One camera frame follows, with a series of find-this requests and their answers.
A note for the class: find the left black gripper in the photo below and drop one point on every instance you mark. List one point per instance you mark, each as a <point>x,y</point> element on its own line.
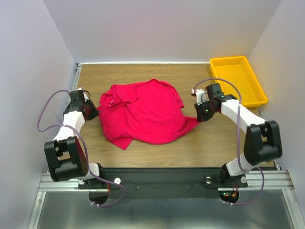
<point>91,112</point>

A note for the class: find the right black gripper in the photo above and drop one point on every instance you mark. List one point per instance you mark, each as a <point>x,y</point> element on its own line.
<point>200,114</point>

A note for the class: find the yellow plastic bin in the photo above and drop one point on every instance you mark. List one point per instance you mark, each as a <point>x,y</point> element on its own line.
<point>237,70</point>

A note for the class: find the red polo t shirt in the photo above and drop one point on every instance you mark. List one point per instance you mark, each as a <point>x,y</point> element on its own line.
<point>150,112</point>

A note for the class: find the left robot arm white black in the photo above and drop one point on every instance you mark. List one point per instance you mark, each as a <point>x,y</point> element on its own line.
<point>66,154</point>

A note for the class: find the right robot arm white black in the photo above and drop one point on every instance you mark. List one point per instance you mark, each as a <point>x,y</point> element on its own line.
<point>262,138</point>

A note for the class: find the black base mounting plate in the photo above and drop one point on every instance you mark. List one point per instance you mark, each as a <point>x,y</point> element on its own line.
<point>158,183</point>

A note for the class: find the small electronics board with leds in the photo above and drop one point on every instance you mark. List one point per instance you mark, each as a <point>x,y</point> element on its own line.
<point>229,196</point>

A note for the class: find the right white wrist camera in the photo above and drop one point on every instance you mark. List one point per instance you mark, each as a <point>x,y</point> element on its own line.
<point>200,95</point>

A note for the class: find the left aluminium frame rail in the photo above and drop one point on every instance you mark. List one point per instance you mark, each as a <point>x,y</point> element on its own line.
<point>71,78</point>

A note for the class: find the aluminium frame rail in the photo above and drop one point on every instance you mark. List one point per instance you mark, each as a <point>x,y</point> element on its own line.
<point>71,78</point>
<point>273,180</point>

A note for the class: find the front aluminium frame rail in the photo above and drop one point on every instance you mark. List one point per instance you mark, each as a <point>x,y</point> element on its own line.
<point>273,180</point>

